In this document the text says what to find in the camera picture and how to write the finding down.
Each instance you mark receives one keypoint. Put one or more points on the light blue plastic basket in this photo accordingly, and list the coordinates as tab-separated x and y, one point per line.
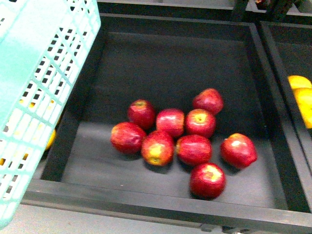
43	47

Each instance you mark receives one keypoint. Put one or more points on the yellow lemon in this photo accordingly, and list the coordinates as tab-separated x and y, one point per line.
297	81
303	97

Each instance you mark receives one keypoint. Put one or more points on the red apple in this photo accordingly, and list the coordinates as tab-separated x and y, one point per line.
194	150
158	148
127	137
142	113
200	122
238	150
171	121
210	100
207	180

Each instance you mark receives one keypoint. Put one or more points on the black fruit tray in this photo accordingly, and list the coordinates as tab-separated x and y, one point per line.
168	62

